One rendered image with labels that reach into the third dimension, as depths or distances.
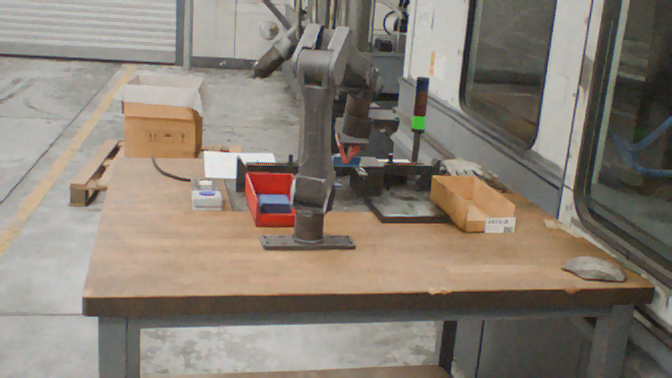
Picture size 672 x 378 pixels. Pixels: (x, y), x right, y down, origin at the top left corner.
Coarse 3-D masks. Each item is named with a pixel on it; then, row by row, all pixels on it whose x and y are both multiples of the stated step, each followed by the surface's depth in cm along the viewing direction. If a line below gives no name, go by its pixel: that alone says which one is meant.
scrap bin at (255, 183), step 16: (256, 176) 196; (272, 176) 197; (288, 176) 198; (256, 192) 197; (272, 192) 198; (288, 192) 199; (256, 208) 173; (256, 224) 174; (272, 224) 174; (288, 224) 175
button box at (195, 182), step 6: (156, 162) 218; (168, 174) 208; (186, 180) 205; (192, 180) 196; (198, 180) 195; (210, 180) 196; (216, 180) 197; (192, 186) 191; (198, 186) 191; (204, 186) 191; (210, 186) 191; (216, 186) 192; (192, 192) 189; (192, 198) 190
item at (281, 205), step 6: (264, 198) 193; (270, 198) 193; (276, 198) 193; (282, 198) 194; (264, 204) 181; (270, 204) 181; (276, 204) 181; (282, 204) 182; (288, 204) 182; (264, 210) 182; (270, 210) 183; (276, 210) 183; (282, 210) 183; (288, 210) 183
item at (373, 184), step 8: (352, 176) 208; (368, 176) 202; (376, 176) 202; (352, 184) 208; (360, 184) 202; (368, 184) 202; (376, 184) 203; (360, 192) 202; (368, 192) 203; (376, 192) 203
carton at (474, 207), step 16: (432, 176) 202; (448, 176) 203; (464, 176) 204; (432, 192) 202; (448, 192) 191; (464, 192) 205; (480, 192) 200; (496, 192) 191; (448, 208) 191; (464, 208) 181; (480, 208) 200; (496, 208) 191; (512, 208) 182; (464, 224) 181; (480, 224) 181; (496, 224) 182; (512, 224) 183
